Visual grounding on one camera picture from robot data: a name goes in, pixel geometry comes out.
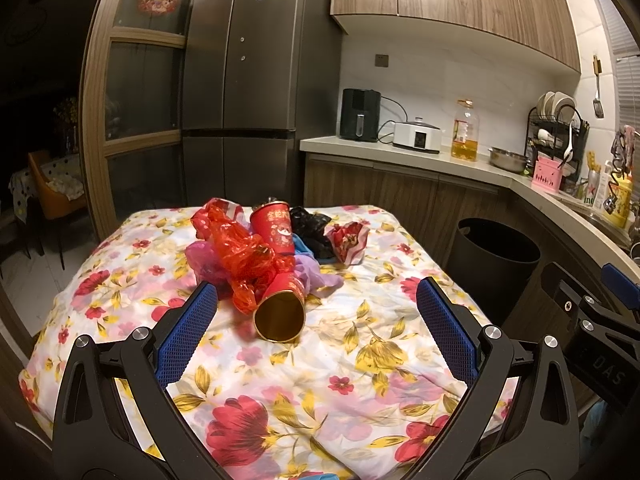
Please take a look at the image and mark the red paper cup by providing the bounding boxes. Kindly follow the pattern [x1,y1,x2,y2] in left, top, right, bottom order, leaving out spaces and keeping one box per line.
[253,272,306,342]
[250,200,295,256]

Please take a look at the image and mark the purple glove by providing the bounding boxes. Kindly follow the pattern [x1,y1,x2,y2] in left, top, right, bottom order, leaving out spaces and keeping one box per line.
[294,254,344,296]

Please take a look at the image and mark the blue glove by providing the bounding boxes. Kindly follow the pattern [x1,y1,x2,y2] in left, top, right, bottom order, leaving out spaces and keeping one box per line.
[292,233,316,258]

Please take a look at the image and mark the black plastic bag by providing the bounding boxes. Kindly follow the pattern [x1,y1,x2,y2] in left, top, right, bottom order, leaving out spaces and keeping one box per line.
[290,206,335,260]

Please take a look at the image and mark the black trash bin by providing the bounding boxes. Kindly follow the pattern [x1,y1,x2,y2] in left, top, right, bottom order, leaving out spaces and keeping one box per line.
[445,218,541,326]

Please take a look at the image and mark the pink plastic bag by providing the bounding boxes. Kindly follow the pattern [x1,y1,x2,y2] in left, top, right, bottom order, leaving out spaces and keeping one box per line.
[184,240,227,286]

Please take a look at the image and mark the red plastic bag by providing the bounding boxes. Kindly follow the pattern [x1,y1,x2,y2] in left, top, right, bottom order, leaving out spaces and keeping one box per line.
[191,198,294,314]

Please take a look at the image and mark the yellow bottle by sink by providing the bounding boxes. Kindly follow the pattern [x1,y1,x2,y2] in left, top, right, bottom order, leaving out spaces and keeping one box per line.
[603,172,632,228]

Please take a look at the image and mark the floral tablecloth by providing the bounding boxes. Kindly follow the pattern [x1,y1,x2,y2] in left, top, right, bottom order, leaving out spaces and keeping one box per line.
[18,205,474,479]

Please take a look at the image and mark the pink utensil holder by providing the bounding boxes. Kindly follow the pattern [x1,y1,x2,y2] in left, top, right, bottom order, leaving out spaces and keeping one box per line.
[532,157,563,193]

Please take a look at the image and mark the upright red paper cup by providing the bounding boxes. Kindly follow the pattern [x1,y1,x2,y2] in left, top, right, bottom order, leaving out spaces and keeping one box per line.
[250,200,295,256]

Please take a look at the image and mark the wooden lower cabinets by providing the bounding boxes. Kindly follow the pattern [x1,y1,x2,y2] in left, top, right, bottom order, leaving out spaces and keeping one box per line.
[302,153,640,411]

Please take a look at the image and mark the red white snack wrapper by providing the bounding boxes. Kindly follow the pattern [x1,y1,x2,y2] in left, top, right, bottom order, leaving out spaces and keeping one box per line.
[326,221,369,266]

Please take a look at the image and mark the steel bowl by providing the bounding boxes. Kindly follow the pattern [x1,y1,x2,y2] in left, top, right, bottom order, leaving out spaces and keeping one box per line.
[489,146,527,174]

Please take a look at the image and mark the black dish rack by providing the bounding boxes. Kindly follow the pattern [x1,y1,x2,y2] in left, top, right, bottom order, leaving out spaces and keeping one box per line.
[524,91,590,183]

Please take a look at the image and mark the orange chair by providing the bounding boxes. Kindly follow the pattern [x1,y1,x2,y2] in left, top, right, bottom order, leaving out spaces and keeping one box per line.
[28,152,87,221]

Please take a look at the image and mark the hanging spatula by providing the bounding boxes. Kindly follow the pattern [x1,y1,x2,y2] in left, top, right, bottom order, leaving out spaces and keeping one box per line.
[592,54,604,119]

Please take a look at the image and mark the white rice cooker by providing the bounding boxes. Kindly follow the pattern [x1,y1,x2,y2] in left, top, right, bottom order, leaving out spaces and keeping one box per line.
[392,117,442,154]

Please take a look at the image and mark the cooking oil bottle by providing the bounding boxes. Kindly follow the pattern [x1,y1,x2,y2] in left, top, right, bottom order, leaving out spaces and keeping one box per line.
[450,100,478,162]

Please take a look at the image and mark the black air fryer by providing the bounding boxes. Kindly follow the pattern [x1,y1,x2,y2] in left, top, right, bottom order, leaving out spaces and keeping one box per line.
[340,88,381,142]

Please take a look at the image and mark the wooden glass sliding door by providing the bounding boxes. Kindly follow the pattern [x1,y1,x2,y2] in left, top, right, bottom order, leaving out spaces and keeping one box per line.
[79,0,194,240]

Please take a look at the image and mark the dark grey refrigerator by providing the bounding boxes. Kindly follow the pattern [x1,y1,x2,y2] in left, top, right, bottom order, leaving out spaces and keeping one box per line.
[181,0,342,206]

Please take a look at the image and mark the wall socket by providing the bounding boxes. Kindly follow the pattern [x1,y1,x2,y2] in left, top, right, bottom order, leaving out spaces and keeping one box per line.
[374,54,390,67]

